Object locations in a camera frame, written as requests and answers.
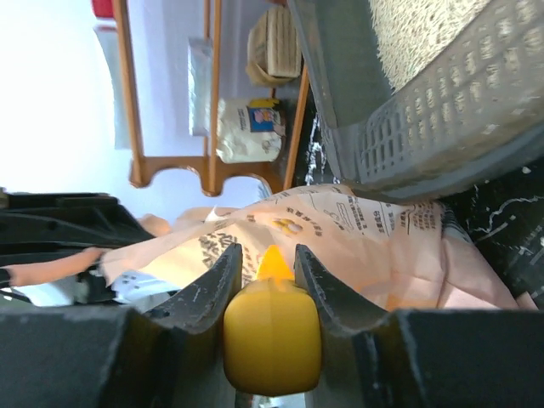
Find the grey plastic litter box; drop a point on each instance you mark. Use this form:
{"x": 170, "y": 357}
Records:
{"x": 474, "y": 112}

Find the clear plastic container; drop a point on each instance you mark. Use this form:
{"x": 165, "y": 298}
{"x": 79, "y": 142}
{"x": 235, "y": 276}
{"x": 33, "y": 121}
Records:
{"x": 199, "y": 74}

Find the red white toothpaste box upper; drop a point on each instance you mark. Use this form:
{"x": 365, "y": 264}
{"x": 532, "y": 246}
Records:
{"x": 103, "y": 9}

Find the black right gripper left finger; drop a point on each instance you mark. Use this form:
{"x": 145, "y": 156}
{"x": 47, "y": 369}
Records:
{"x": 106, "y": 356}

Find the orange wooden tray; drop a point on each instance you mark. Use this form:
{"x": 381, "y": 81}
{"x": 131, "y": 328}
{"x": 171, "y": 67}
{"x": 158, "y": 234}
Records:
{"x": 297, "y": 126}

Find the tan kraft paper bag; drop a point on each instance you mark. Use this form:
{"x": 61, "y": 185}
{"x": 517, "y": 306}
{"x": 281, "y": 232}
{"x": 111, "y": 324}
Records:
{"x": 274, "y": 56}

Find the red white toothpaste box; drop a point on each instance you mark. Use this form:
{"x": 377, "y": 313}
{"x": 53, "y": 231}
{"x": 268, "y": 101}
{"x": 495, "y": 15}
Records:
{"x": 103, "y": 9}
{"x": 108, "y": 41}

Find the yellow plastic litter scoop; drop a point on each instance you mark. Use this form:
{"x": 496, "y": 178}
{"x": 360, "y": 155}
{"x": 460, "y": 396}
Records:
{"x": 272, "y": 341}

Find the orange wooden rack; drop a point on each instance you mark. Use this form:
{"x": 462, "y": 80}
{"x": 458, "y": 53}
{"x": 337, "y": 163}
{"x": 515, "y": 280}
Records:
{"x": 153, "y": 37}

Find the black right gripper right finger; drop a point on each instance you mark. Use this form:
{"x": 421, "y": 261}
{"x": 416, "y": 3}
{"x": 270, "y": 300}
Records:
{"x": 419, "y": 358}

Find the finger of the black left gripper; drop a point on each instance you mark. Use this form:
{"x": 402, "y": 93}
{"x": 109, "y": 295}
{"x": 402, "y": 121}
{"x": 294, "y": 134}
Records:
{"x": 42, "y": 223}

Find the red white toothpaste box lower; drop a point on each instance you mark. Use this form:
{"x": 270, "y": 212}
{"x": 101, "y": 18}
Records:
{"x": 108, "y": 41}

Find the pink cat litter bag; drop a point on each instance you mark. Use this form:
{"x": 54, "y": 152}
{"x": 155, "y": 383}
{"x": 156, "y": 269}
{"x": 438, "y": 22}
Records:
{"x": 397, "y": 256}

